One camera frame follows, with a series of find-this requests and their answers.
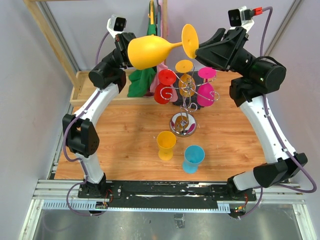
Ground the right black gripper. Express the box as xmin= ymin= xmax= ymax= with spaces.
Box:
xmin=186 ymin=26 xmax=259 ymax=79

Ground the yellow wine glass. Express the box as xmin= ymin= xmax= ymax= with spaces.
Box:
xmin=156 ymin=131 xmax=177 ymax=161
xmin=175 ymin=59 xmax=196 ymax=98
xmin=127 ymin=24 xmax=199 ymax=70

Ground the magenta plastic wine glass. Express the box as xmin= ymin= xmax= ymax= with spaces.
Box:
xmin=197 ymin=67 xmax=216 ymax=107

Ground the red plastic wine glass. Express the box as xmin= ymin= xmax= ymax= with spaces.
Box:
xmin=154 ymin=69 xmax=176 ymax=105

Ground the cyan plastic wine glass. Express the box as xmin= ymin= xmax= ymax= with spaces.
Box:
xmin=182 ymin=145 xmax=206 ymax=174

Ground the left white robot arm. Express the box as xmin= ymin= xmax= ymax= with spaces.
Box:
xmin=62 ymin=32 xmax=136 ymax=198

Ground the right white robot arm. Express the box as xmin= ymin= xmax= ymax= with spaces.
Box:
xmin=195 ymin=27 xmax=308 ymax=200

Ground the chrome wine glass rack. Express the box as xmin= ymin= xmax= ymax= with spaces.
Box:
xmin=169 ymin=64 xmax=220 ymax=137

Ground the yellow clothes hanger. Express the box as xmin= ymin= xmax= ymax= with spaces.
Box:
xmin=148 ymin=0 xmax=156 ymax=25

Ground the grey clothes hanger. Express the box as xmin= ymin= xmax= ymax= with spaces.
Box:
xmin=156 ymin=0 xmax=162 ymax=37

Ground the green hanging shirt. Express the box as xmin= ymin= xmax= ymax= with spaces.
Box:
xmin=127 ymin=1 xmax=158 ymax=98

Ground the pink hanging shirt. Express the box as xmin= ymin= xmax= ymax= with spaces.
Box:
xmin=149 ymin=0 xmax=178 ymax=103

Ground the dark grey folded cloth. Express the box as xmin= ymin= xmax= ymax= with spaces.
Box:
xmin=172 ymin=71 xmax=204 ymax=110

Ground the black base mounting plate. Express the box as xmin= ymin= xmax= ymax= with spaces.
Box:
xmin=78 ymin=180 xmax=257 ymax=211

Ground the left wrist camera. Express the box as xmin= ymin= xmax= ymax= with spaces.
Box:
xmin=106 ymin=14 xmax=127 ymax=38

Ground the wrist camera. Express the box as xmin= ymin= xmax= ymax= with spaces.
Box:
xmin=227 ymin=6 xmax=255 ymax=32
xmin=106 ymin=14 xmax=127 ymax=38

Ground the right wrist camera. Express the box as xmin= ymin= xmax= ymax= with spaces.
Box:
xmin=227 ymin=6 xmax=255 ymax=32

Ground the wooden clothes rack frame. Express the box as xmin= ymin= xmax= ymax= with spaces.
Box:
xmin=23 ymin=0 xmax=168 ymax=108

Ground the aluminium frame rail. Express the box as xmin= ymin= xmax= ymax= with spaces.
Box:
xmin=19 ymin=179 xmax=316 ymax=240

